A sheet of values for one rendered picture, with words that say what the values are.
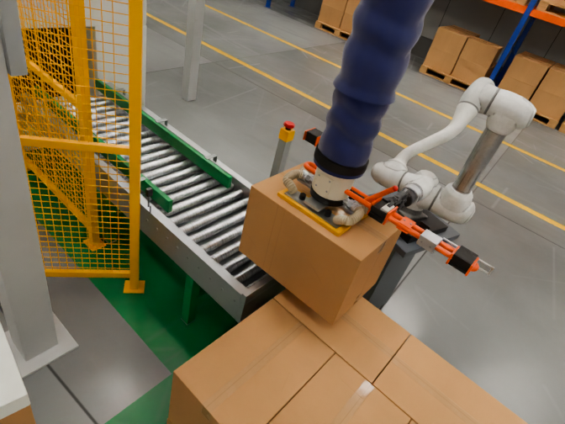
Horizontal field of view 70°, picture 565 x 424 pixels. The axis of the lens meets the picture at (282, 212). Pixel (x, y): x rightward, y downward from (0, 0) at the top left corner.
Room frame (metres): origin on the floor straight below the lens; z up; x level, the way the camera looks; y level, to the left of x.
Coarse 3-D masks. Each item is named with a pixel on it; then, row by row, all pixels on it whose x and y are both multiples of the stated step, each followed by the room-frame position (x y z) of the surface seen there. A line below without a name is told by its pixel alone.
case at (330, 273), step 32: (256, 192) 1.48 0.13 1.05; (256, 224) 1.46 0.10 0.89; (288, 224) 1.38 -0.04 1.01; (256, 256) 1.44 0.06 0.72; (288, 256) 1.35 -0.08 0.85; (320, 256) 1.28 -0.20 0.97; (352, 256) 1.21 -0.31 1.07; (384, 256) 1.45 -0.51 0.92; (288, 288) 1.32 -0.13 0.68; (320, 288) 1.25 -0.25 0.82; (352, 288) 1.23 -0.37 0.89
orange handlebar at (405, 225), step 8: (312, 168) 1.55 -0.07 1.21; (352, 192) 1.45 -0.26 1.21; (360, 192) 1.46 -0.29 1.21; (360, 200) 1.41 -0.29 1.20; (368, 208) 1.39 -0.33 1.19; (392, 216) 1.34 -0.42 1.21; (400, 216) 1.36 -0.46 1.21; (400, 224) 1.31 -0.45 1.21; (408, 224) 1.31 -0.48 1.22; (408, 232) 1.29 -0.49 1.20; (416, 232) 1.28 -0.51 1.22; (440, 248) 1.22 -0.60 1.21; (448, 248) 1.24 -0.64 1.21; (448, 256) 1.20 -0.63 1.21
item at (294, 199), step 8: (280, 192) 1.48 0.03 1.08; (288, 192) 1.49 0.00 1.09; (288, 200) 1.44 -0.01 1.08; (296, 200) 1.44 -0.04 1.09; (296, 208) 1.42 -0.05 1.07; (304, 208) 1.41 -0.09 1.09; (312, 208) 1.42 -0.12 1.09; (312, 216) 1.37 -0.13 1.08; (320, 216) 1.38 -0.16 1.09; (328, 216) 1.38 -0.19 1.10; (320, 224) 1.35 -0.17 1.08; (328, 224) 1.35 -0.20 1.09; (336, 232) 1.31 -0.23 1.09
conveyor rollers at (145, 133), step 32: (96, 96) 2.86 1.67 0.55; (96, 128) 2.41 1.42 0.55; (128, 128) 2.53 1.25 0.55; (128, 160) 2.15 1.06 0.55; (160, 160) 2.25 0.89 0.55; (192, 192) 2.02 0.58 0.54; (224, 192) 2.14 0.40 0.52; (192, 224) 1.72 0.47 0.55; (224, 224) 1.80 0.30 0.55; (224, 256) 1.56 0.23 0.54
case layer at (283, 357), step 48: (240, 336) 1.10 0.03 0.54; (288, 336) 1.17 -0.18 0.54; (336, 336) 1.25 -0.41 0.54; (384, 336) 1.33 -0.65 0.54; (192, 384) 0.82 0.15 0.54; (240, 384) 0.88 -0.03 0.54; (288, 384) 0.94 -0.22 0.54; (336, 384) 1.00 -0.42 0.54; (384, 384) 1.06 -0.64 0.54; (432, 384) 1.13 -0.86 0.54
